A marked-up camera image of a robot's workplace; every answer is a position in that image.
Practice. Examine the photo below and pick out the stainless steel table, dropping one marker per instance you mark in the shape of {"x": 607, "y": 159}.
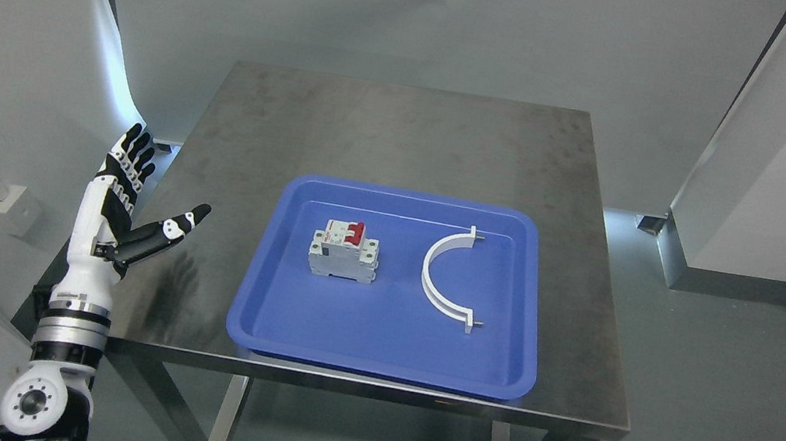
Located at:
{"x": 182, "y": 377}

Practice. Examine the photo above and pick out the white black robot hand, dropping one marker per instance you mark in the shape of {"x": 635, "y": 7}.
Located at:
{"x": 104, "y": 243}

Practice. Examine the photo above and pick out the blue plastic tray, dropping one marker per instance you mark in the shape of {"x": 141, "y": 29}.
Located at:
{"x": 387, "y": 328}

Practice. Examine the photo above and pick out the white red circuit breaker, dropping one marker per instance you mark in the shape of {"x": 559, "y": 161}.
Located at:
{"x": 343, "y": 249}

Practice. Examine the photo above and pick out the white curved pipe clamp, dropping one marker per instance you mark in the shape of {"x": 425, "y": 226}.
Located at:
{"x": 450, "y": 280}

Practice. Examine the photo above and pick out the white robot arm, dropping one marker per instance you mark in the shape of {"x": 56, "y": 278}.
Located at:
{"x": 52, "y": 399}

